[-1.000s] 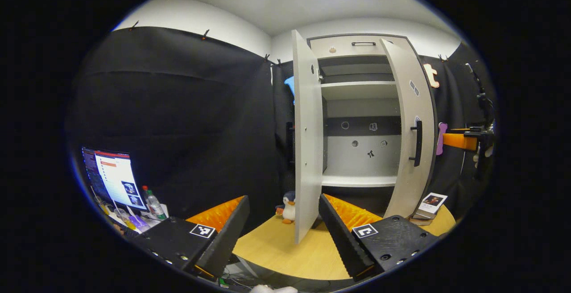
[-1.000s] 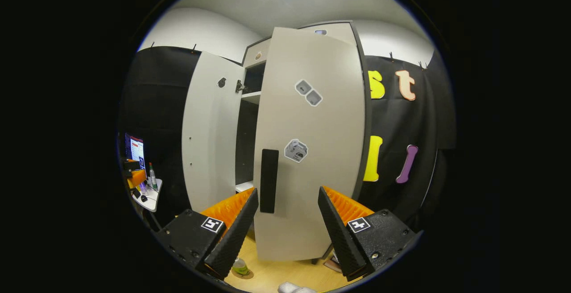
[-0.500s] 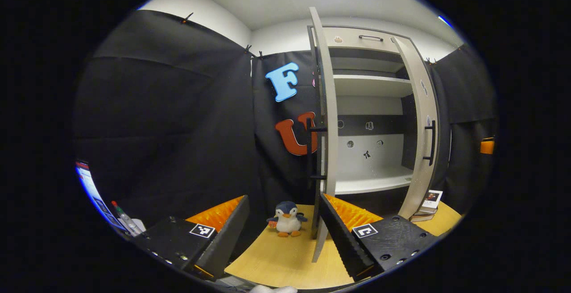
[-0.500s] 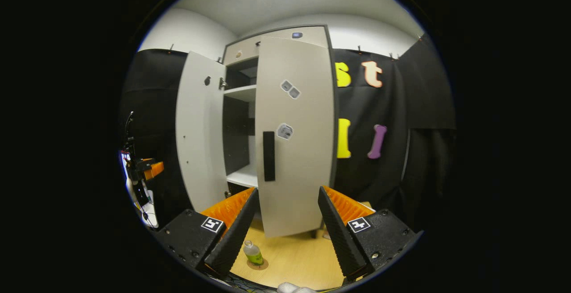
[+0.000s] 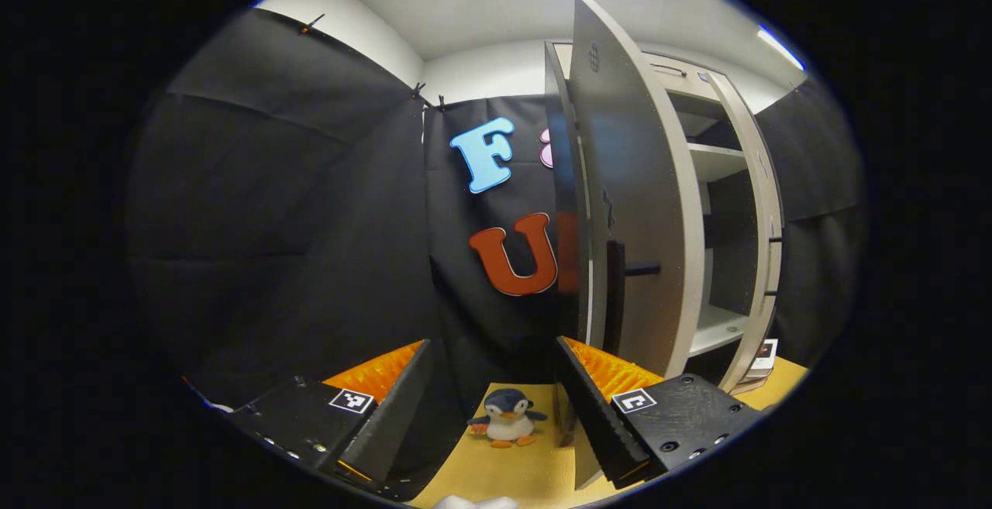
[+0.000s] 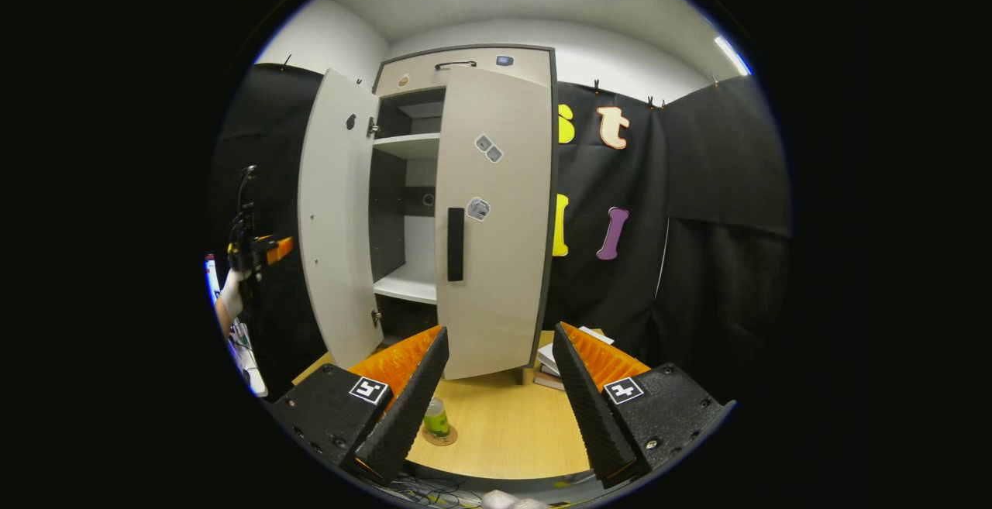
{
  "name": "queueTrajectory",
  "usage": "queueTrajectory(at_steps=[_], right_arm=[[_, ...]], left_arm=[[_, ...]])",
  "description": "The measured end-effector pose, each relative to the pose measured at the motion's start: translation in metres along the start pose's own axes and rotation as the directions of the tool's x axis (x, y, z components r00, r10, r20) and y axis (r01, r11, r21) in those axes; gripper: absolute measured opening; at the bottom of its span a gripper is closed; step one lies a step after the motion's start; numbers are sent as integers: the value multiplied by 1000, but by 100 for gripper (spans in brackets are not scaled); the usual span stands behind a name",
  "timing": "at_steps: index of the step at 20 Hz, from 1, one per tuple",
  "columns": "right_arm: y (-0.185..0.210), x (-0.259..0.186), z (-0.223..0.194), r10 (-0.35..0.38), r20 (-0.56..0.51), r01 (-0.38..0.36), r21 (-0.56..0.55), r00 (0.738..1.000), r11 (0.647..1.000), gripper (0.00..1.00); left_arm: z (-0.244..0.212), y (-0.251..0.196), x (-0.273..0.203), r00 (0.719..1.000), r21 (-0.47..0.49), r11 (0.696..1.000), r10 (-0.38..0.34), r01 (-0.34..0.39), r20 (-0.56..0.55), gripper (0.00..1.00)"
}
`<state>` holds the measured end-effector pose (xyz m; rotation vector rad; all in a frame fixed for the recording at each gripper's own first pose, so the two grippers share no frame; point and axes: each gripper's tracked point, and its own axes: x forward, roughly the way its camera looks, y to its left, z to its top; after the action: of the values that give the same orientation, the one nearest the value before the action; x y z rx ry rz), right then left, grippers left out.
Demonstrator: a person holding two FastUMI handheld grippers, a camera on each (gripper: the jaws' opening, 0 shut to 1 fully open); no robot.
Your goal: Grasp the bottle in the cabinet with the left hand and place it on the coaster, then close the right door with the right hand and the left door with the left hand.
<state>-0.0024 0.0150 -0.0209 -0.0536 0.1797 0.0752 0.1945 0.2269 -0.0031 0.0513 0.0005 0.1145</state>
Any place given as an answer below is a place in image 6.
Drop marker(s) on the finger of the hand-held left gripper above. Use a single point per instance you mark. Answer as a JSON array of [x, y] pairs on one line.
[[277, 249]]

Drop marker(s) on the ceiling light panel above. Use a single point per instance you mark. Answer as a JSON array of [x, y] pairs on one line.
[[732, 56]]

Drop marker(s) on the grey cabinet drawer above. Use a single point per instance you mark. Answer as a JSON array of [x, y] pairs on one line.
[[422, 75]]

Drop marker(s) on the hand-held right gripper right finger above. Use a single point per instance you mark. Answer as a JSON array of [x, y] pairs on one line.
[[593, 408]]

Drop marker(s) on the metal door hinge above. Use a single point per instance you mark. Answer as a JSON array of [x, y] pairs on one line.
[[373, 128], [376, 318]]

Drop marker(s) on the black backdrop cloth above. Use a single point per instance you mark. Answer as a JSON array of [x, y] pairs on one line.
[[697, 183]]

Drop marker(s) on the light grey cabinet door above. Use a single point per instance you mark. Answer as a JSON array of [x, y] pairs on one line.
[[504, 276], [333, 222]]

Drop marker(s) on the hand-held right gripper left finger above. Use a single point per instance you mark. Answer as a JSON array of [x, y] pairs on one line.
[[411, 408]]

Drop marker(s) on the stack of books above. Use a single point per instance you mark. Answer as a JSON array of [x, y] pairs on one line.
[[545, 362]]

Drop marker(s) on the round cork coaster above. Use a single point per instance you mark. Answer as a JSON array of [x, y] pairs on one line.
[[449, 438]]

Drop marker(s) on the grey cabinet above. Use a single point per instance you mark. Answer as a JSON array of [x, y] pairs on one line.
[[403, 284]]

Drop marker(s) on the green label bottle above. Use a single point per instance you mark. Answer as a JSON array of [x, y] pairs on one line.
[[436, 420]]

